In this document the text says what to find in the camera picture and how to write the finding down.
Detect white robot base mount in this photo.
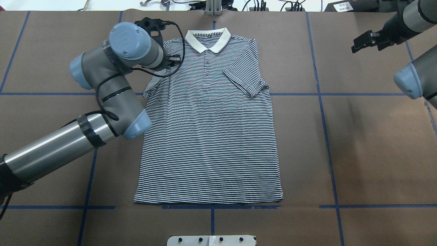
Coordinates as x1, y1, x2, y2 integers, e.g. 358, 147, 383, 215
167, 235, 257, 246

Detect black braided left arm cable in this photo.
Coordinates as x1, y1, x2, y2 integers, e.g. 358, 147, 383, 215
95, 21, 185, 121

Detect black box with label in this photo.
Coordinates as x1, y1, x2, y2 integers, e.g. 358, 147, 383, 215
323, 0, 379, 12

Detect aluminium camera mast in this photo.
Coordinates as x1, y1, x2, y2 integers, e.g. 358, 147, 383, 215
205, 0, 223, 16

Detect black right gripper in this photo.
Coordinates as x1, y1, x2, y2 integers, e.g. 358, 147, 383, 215
351, 30, 396, 54

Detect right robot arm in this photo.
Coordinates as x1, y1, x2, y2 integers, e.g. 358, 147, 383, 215
351, 0, 437, 108

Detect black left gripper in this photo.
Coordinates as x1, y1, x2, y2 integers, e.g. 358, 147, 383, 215
135, 17, 168, 45

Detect navy white striped polo shirt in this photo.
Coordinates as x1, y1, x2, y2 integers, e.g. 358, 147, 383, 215
133, 28, 284, 204

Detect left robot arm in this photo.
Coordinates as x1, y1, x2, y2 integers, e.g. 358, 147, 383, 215
0, 17, 180, 199

